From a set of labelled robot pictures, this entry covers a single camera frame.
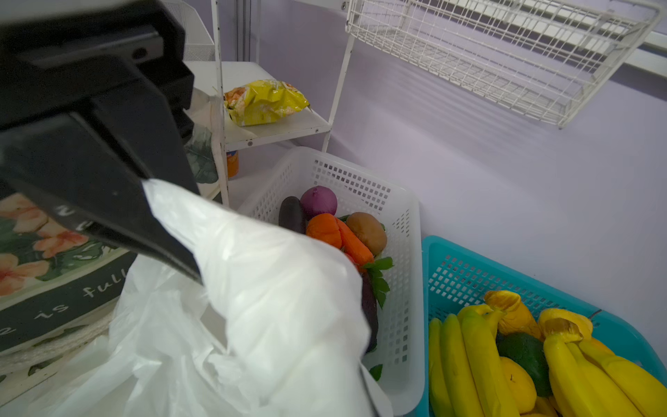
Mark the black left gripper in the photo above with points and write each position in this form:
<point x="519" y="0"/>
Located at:
<point x="93" y="101"/>

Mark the canvas floral tote bag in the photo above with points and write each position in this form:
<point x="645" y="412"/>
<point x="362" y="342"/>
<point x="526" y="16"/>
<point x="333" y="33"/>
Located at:
<point x="58" y="288"/>

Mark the white plastic grocery bag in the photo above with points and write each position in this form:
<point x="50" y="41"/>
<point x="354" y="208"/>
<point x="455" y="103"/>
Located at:
<point x="275" y="328"/>

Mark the orange Fanta soda can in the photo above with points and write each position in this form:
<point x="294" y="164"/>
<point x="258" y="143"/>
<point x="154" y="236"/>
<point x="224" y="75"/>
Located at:
<point x="233" y="163"/>

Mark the white three-tier shelf rack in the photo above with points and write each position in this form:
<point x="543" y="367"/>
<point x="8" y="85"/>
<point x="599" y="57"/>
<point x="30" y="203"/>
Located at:
<point x="214" y="78"/>

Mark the yellow-green corn chips bag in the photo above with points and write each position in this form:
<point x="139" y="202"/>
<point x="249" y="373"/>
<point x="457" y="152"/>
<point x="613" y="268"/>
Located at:
<point x="263" y="102"/>

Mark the white plastic vegetable basket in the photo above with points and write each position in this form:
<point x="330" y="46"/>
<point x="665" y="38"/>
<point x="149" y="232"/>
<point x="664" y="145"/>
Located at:
<point x="384" y="218"/>

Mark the long purple toy eggplant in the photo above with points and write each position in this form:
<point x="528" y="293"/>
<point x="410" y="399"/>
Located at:
<point x="292" y="215"/>

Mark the purple toy onion back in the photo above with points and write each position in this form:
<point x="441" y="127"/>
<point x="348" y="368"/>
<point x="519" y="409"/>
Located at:
<point x="319" y="200"/>

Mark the orange toy pumpkin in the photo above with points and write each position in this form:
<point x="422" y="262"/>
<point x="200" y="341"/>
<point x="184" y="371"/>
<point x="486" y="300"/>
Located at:
<point x="325" y="228"/>

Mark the toy carrot back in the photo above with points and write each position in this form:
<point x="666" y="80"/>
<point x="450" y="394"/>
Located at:
<point x="363" y="259"/>

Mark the toy carrot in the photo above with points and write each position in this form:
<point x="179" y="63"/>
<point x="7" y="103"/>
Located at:
<point x="376" y="372"/>
<point x="363" y="259"/>

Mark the brown toy potato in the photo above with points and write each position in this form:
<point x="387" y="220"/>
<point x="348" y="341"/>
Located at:
<point x="369" y="230"/>

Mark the dark purple toy eggplant right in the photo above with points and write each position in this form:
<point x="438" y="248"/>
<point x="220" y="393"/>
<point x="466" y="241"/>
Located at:
<point x="369" y="306"/>

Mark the toy carrot front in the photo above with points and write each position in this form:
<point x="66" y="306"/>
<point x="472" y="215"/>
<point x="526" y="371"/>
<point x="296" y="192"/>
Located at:
<point x="376" y="372"/>

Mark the teal plastic fruit basket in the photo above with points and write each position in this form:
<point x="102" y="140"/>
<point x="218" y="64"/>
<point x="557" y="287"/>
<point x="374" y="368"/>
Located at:
<point x="456" y="278"/>

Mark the yellow-green toy mango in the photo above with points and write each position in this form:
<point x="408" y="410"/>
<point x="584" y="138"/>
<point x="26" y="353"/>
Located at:
<point x="465" y="371"/>

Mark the green toy avocado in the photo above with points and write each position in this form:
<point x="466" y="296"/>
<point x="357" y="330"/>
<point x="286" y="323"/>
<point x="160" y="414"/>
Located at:
<point x="528" y="352"/>

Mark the toy banana bunch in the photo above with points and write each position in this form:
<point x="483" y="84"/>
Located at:
<point x="588" y="379"/>

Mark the white wire wall basket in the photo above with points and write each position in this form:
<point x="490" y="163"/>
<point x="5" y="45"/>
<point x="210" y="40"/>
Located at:
<point x="542" y="59"/>

